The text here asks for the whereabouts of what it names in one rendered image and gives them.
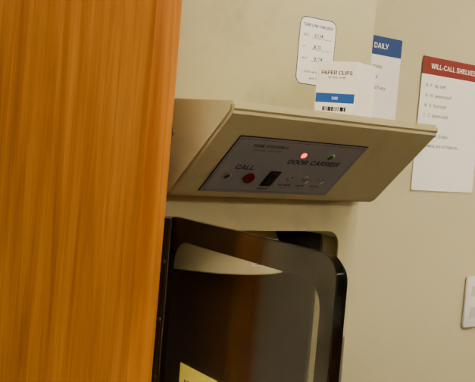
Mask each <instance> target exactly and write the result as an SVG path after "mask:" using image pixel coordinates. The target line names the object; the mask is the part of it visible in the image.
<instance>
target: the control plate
mask: <svg viewBox="0 0 475 382"><path fill-rule="evenodd" d="M367 149H368V147H367V146H351V145H343V144H334V143H325V142H309V141H301V140H292V139H277V138H268V137H259V136H243V135H241V136H240V137H239V138H238V139H237V140H236V142H235V143H234V144H233V146H232V147H231V148H230V150H229V151H228V152H227V153H226V154H225V156H224V157H223V158H222V160H221V161H220V163H219V164H218V165H217V166H216V168H215V169H214V170H213V171H212V172H211V174H210V175H209V177H208V178H207V179H206V181H205V182H204V183H203V184H202V185H201V187H200V188H199V189H198V190H199V191H218V192H238V193H276V194H296V195H315V196H325V195H326V194H327V193H328V192H329V191H330V190H331V189H332V188H333V186H334V185H335V184H336V183H337V182H338V181H339V180H340V178H341V177H342V176H343V175H344V174H345V173H346V172H347V171H348V169H349V168H350V167H351V166H352V165H353V164H354V163H355V162H356V161H357V160H358V159H359V158H360V157H361V155H362V154H363V153H364V152H365V151H366V150H367ZM304 152H307V153H308V156H307V157H306V158H303V159H300V155H301V154H302V153H304ZM330 155H335V158H334V159H333V160H331V161H328V160H327V157H328V156H330ZM271 171H280V172H282V173H281V174H280V175H279V176H278V178H277V179H276V180H275V181H274V182H273V183H272V184H271V186H259V185H260V184H261V182H262V181H263V180H264V178H265V177H266V176H267V175H268V174H269V173H270V172H271ZM228 173H231V174H232V176H231V178H229V179H227V180H223V178H222V177H223V175H224V174H228ZM250 173H252V174H254V175H255V179H254V180H253V181H252V182H251V183H243V181H242V178H243V177H244V176H245V175H246V174H250ZM290 176H293V177H294V178H293V182H292V183H290V182H288V181H287V180H286V179H287V178H288V177H290ZM304 177H309V180H308V183H305V182H304V183H303V182H302V179H303V178H304ZM321 177H322V178H323V179H324V180H323V184H320V183H318V182H317V180H318V179H319V178H321Z"/></svg>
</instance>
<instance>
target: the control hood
mask: <svg viewBox="0 0 475 382"><path fill-rule="evenodd" d="M437 132H438V128H436V125H432V124H420V123H413V122H407V121H395V120H389V119H382V118H375V117H364V116H357V115H351V114H339V113H333V112H326V111H315V110H308V109H301V108H290V107H283V106H277V105H265V104H258V103H252V102H241V101H233V100H213V99H174V106H173V124H172V134H171V143H170V161H169V171H168V180H167V195H172V196H215V197H237V198H259V199H303V200H325V201H347V202H371V201H374V200H375V199H376V198H377V197H378V196H379V195H380V193H381V192H382V191H383V190H384V189H385V188H386V187H387V186H388V185H389V184H390V183H391V182H392V181H393V180H394V179H395V178H396V177H397V176H398V175H399V174H400V173H401V172H402V171H403V170H404V169H405V168H406V167H407V166H408V165H409V164H410V163H411V161H412V160H413V159H414V158H415V157H416V156H417V155H418V154H419V153H420V152H421V151H422V150H423V149H424V148H425V147H426V146H427V144H428V143H429V142H430V141H431V140H432V139H433V138H434V137H435V136H436V134H437ZM241 135H243V136H259V137H268V138H277V139H292V140H301V141H309V142H325V143H334V144H343V145H351V146H367V147H368V149H367V150H366V151H365V152H364V153H363V154H362V155H361V157H360V158H359V159H358V160H357V161H356V162H355V163H354V164H353V165H352V166H351V167H350V168H349V169H348V171H347V172H346V173H345V174H344V175H343V176H342V177H341V178H340V180H339V181H338V182H337V183H336V184H335V185H334V186H333V188H332V189H331V190H330V191H329V192H328V193H327V194H326V195H325V196H315V195H296V194H276V193H238V192H218V191H199V190H198V189H199V188H200V187H201V185H202V184H203V183H204V182H205V181H206V179H207V178H208V177H209V175H210V174H211V172H212V171H213V170H214V169H215V168H216V166H217V165H218V164H219V163H220V161H221V160H222V158H223V157H224V156H225V154H226V153H227V152H228V151H229V150H230V148H231V147H232V146H233V144H234V143H235V142H236V140H237V139H238V138H239V137H240V136H241Z"/></svg>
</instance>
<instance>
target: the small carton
mask: <svg viewBox="0 0 475 382"><path fill-rule="evenodd" d="M376 69H377V68H376V67H374V66H370V65H367V64H362V63H359V62H347V61H318V69H317V85H316V93H315V102H314V110H315V111H326V112H333V113H339V114H351V115H357V116H364V117H372V110H373V94H374V86H375V77H376Z"/></svg>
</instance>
